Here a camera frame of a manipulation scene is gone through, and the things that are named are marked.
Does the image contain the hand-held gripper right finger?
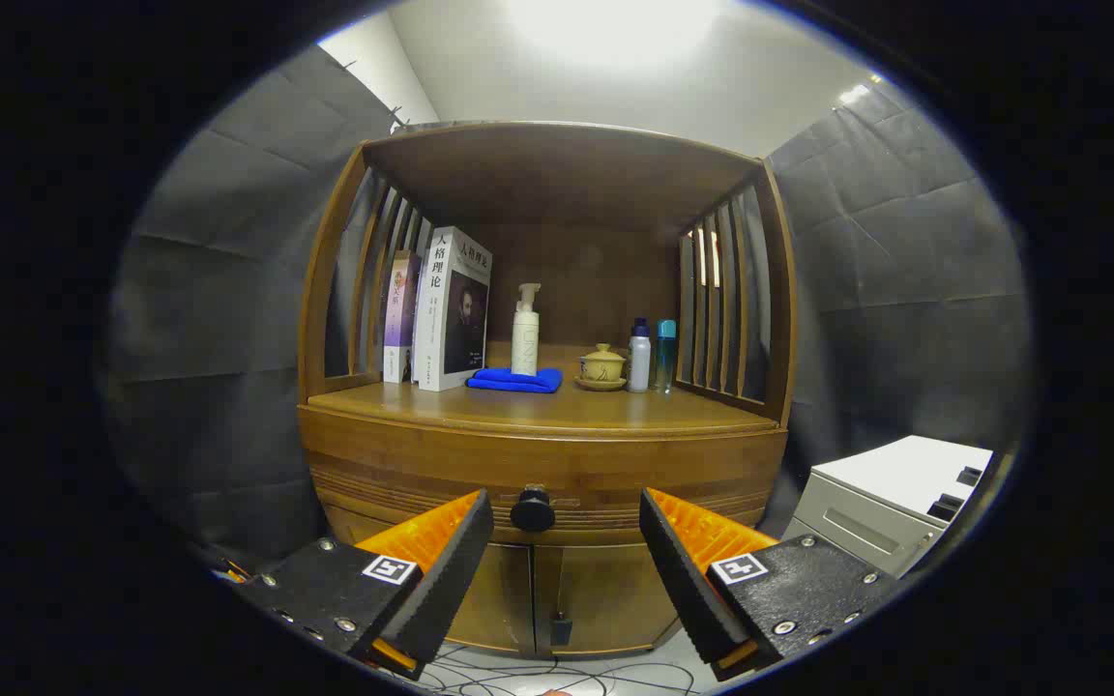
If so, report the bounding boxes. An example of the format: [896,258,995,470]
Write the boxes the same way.
[639,486,906,682]

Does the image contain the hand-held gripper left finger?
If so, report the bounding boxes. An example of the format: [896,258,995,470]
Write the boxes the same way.
[228,488,495,681]

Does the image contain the black drawer knob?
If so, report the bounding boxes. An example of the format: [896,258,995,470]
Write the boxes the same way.
[511,486,556,533]

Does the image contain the wooden drawer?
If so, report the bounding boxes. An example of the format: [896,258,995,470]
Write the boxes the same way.
[298,404,790,542]

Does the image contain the wooden cabinet door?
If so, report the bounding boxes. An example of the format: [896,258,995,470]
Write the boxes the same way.
[441,543,535,653]
[534,543,684,656]

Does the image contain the wooden countertop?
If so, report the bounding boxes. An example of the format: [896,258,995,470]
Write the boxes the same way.
[306,343,778,436]

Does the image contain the white grey drawer unit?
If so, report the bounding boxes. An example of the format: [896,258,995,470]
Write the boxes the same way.
[781,435,995,579]

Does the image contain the wooden cabinet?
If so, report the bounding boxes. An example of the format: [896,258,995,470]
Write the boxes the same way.
[296,121,800,660]

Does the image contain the blue folded cloth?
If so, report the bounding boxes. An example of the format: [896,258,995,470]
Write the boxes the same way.
[466,367,564,394]

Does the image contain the white bottle dark blue cap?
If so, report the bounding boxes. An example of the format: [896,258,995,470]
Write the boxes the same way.
[627,318,653,393]

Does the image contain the teal bottle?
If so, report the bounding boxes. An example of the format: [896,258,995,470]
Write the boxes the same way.
[652,320,678,393]

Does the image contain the yellow lidded teacup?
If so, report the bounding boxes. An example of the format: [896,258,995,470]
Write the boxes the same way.
[580,343,627,382]

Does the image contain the white pump bottle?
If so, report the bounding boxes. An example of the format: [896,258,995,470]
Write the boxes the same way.
[511,282,542,377]

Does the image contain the purple book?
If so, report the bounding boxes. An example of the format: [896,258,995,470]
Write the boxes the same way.
[383,249,421,385]

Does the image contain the thick white book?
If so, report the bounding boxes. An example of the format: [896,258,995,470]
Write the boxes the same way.
[412,226,493,392]

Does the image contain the large ceiling light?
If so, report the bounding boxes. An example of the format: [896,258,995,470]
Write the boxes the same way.
[509,0,722,61]

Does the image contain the black floor cables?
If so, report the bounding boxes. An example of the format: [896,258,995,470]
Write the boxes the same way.
[412,643,703,696]

